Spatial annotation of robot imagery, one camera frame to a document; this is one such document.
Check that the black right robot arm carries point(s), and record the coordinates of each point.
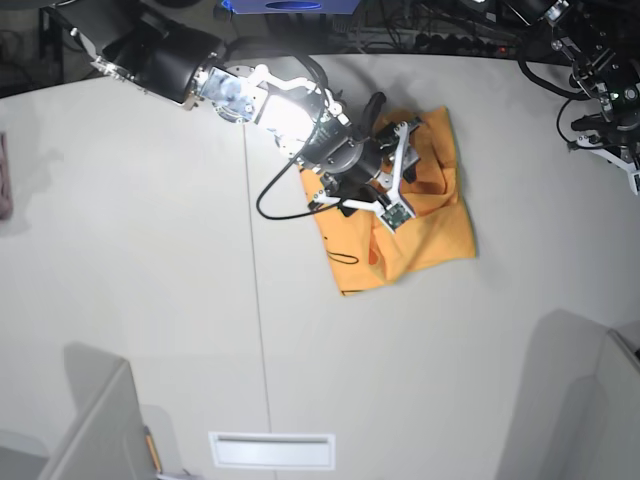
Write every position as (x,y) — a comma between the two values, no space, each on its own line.
(132,42)

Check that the black power strip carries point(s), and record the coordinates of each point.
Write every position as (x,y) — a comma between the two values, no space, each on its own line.
(460,45)

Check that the grey box corner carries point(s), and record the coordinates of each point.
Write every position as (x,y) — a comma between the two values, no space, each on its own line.
(106,440)
(617,454)

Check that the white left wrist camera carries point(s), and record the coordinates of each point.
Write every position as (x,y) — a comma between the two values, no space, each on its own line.
(634,182)

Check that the purple base unit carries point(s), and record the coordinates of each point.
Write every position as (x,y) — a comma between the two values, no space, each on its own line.
(246,7)

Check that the grey box right corner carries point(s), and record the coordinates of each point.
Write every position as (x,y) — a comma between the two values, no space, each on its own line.
(617,454)

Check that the folded pink cloth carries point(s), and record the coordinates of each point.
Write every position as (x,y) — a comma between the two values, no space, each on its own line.
(6,197)

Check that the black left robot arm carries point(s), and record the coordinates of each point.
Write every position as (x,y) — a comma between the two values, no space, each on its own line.
(600,39)

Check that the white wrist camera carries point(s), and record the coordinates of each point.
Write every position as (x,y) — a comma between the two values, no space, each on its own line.
(634,182)
(396,215)

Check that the orange pencil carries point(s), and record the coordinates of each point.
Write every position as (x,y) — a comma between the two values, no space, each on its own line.
(153,450)

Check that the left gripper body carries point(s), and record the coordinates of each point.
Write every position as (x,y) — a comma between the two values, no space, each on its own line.
(617,140)

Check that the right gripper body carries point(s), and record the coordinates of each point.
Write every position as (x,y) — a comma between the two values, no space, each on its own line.
(362,174)

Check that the grey box left corner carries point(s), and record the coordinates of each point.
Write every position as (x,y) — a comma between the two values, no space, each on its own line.
(106,440)

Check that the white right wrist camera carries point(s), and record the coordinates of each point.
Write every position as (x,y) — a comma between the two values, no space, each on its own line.
(396,215)

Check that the orange yellow T-shirt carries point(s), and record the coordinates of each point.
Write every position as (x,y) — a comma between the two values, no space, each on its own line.
(420,223)

